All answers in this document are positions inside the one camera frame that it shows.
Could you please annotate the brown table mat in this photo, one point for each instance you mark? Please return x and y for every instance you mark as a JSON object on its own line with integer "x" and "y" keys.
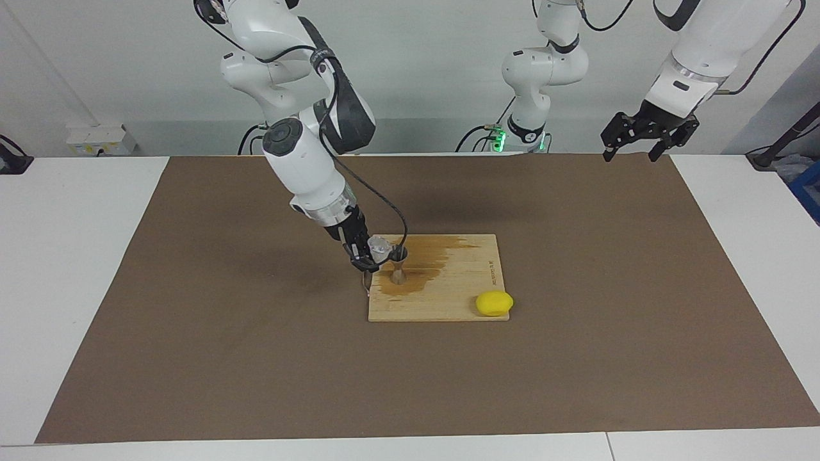
{"x": 410, "y": 384}

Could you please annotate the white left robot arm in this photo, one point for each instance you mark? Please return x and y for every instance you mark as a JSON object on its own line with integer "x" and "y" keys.
{"x": 705, "y": 45}

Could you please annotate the small clear glass cup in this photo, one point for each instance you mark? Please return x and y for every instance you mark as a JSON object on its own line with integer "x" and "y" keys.
{"x": 380, "y": 246}

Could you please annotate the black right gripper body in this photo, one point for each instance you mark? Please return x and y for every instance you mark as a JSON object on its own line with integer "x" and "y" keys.
{"x": 349, "y": 230}

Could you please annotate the yellow lemon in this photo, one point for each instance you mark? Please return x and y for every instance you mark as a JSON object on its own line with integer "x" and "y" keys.
{"x": 494, "y": 303}

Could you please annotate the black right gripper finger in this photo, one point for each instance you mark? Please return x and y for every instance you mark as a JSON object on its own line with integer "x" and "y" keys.
{"x": 362, "y": 259}

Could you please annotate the black stand pole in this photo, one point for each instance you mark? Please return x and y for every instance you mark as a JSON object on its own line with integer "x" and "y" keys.
{"x": 762, "y": 160}

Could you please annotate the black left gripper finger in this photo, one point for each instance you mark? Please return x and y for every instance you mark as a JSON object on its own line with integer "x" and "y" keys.
{"x": 669, "y": 142}
{"x": 618, "y": 128}

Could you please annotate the white power strip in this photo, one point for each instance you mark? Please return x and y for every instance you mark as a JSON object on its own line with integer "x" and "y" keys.
{"x": 96, "y": 137}

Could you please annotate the black clamp mount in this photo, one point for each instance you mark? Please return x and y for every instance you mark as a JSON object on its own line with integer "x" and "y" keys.
{"x": 13, "y": 163}

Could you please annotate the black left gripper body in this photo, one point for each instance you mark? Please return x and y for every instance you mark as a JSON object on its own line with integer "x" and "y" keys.
{"x": 663, "y": 121}

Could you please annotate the stained bamboo cutting board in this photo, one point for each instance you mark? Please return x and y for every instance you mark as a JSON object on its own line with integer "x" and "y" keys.
{"x": 448, "y": 294}

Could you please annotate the steel double jigger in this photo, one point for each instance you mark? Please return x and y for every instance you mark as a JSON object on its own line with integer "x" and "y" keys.
{"x": 398, "y": 276}

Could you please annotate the blue box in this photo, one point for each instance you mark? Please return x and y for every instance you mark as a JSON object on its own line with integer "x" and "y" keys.
{"x": 808, "y": 192}

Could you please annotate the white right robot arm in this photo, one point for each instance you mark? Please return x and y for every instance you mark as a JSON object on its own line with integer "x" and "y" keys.
{"x": 307, "y": 166}

